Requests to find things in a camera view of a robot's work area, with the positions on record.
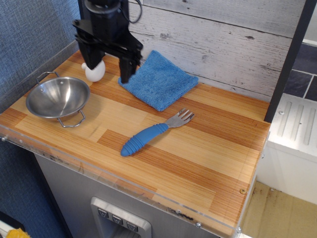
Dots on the blue folded cloth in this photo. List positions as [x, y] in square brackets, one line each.
[158, 82]

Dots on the white mushroom toy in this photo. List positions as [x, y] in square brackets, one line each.
[95, 74]

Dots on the silver dispenser button panel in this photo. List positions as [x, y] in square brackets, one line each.
[114, 222]

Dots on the yellow object at corner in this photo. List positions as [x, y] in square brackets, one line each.
[17, 233]

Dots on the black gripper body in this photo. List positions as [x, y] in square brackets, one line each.
[109, 23]

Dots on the dark right frame post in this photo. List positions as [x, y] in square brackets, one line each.
[299, 34]

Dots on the white toy sink drainboard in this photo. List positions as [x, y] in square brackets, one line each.
[289, 160]

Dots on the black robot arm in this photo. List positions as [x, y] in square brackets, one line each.
[104, 3]

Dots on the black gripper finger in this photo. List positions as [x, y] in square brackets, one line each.
[127, 68]
[92, 52]

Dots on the steel bowl with handles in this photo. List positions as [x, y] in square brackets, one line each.
[56, 97]

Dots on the blue handled metal fork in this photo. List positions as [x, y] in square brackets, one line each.
[139, 140]

